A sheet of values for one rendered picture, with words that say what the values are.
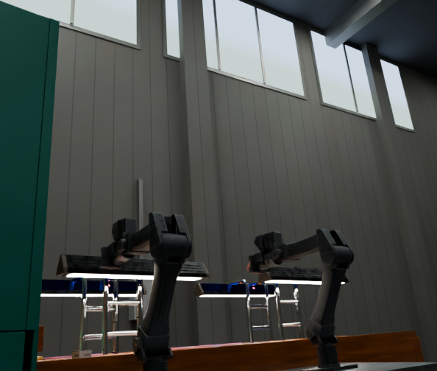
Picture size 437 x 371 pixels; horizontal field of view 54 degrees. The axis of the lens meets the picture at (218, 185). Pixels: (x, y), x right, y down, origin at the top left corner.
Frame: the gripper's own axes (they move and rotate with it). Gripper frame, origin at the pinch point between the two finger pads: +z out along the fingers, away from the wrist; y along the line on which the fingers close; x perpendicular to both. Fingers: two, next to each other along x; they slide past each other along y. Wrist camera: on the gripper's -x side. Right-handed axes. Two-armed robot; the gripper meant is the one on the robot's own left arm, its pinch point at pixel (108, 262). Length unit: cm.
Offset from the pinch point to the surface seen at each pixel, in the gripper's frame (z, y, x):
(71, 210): 220, -38, -94
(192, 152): 205, -155, -164
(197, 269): 12.9, -42.6, -1.0
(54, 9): 212, -12, -300
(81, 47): 215, -40, -265
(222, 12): 210, -218, -381
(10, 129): -30, 37, -30
